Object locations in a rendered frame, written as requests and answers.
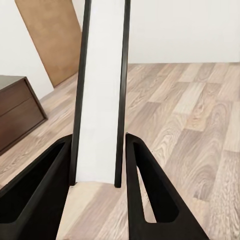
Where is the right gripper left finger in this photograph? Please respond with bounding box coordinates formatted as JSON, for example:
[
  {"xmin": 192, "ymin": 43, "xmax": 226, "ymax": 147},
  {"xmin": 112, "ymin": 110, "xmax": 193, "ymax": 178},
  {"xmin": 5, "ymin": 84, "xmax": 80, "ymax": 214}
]
[{"xmin": 0, "ymin": 134, "xmax": 73, "ymax": 240}]

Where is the hardback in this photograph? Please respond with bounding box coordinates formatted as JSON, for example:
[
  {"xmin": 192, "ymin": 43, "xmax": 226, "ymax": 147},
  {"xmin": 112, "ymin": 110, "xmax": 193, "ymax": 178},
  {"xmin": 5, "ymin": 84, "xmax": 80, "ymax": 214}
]
[{"xmin": 68, "ymin": 0, "xmax": 131, "ymax": 188}]

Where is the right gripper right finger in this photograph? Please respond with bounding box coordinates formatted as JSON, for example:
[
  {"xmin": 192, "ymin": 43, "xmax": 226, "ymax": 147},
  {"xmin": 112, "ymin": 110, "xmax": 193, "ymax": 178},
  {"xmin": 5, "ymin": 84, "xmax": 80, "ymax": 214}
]
[{"xmin": 125, "ymin": 133, "xmax": 210, "ymax": 240}]

